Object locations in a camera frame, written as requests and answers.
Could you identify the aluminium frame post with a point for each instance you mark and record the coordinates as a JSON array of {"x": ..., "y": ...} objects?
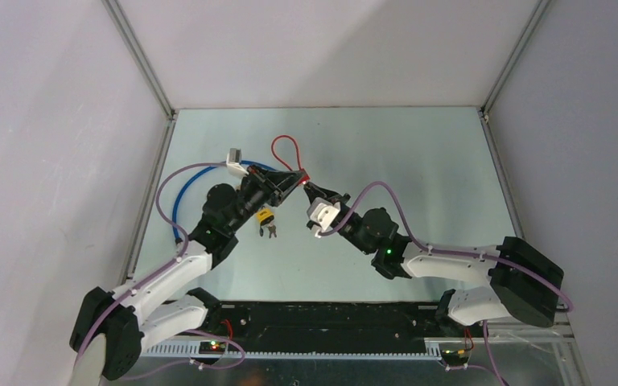
[
  {"x": 126, "y": 31},
  {"x": 521, "y": 45}
]

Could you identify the white cable duct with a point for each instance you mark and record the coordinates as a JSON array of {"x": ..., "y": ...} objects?
[{"x": 184, "y": 349}]

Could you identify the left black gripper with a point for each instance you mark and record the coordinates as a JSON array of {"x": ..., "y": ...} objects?
[{"x": 274, "y": 185}]

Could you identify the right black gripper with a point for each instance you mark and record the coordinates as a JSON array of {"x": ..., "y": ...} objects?
[{"x": 315, "y": 192}]

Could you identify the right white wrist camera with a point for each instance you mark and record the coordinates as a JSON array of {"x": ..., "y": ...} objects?
[{"x": 321, "y": 214}]

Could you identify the yellow black padlock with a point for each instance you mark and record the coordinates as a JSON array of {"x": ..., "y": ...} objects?
[{"x": 265, "y": 216}]

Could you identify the right aluminium frame post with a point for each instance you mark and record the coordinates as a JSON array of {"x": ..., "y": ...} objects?
[{"x": 521, "y": 45}]

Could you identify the left aluminium frame post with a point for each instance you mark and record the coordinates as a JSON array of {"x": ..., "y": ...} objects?
[{"x": 126, "y": 31}]

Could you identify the red cable padlock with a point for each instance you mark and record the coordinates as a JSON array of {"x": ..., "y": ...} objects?
[{"x": 286, "y": 150}]

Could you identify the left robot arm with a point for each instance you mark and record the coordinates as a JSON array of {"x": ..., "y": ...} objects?
[{"x": 114, "y": 327}]

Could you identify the silver key pair front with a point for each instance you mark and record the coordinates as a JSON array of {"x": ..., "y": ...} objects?
[{"x": 270, "y": 230}]

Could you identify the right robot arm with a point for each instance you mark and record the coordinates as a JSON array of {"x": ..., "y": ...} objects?
[{"x": 512, "y": 279}]

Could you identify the blue cable lock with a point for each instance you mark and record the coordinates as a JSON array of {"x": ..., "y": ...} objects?
[{"x": 186, "y": 198}]

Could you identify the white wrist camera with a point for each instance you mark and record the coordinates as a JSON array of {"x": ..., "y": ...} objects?
[
  {"x": 236, "y": 161},
  {"x": 321, "y": 214}
]

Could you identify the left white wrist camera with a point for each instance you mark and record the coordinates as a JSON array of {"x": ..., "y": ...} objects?
[{"x": 236, "y": 161}]

